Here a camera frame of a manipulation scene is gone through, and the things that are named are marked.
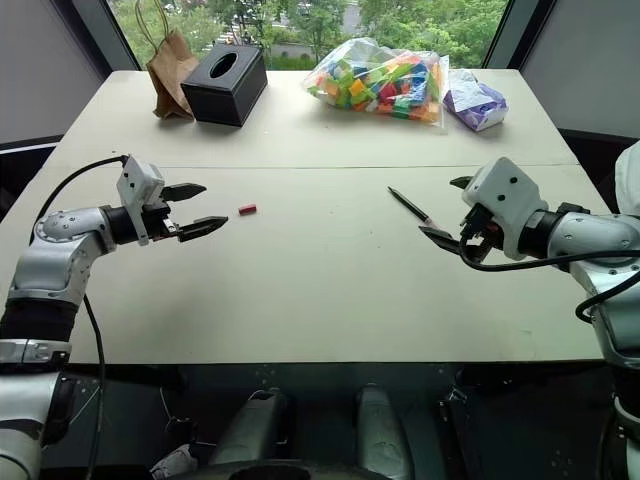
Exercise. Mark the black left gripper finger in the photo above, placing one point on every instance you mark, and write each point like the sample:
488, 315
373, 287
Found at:
202, 226
184, 191

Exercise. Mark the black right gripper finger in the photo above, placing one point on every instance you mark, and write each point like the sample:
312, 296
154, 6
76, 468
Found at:
460, 182
440, 238

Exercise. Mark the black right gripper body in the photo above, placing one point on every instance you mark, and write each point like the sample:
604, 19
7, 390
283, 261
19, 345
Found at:
479, 227

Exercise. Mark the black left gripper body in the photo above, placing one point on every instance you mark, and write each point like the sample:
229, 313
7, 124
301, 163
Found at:
161, 220

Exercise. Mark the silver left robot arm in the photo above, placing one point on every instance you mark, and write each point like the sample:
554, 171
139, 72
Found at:
60, 250

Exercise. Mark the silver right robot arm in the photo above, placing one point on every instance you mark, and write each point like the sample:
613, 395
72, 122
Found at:
595, 235

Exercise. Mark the black pencil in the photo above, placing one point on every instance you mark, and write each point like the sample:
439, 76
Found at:
410, 205

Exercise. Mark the dark red cylinder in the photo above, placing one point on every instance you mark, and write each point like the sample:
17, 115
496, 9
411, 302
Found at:
247, 209

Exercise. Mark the purple white tissue pack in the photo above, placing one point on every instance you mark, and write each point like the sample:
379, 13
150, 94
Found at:
475, 102

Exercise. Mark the black tissue box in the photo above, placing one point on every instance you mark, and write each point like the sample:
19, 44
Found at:
225, 85

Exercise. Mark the brown paper bag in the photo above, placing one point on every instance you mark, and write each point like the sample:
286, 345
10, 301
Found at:
169, 75

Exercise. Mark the plastic bag of colourful blocks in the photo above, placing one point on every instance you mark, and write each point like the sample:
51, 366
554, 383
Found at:
380, 82

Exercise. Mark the white cloth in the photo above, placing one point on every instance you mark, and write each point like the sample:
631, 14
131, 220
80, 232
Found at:
629, 175

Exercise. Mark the dark rounded robot leg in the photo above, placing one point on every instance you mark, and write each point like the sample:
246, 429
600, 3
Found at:
255, 430
382, 430

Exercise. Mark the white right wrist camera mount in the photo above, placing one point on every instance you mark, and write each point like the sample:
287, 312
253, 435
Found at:
506, 200

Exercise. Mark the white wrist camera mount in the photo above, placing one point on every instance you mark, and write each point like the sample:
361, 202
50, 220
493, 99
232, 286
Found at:
506, 200
138, 186

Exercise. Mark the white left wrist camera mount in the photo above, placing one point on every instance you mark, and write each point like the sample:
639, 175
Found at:
138, 186

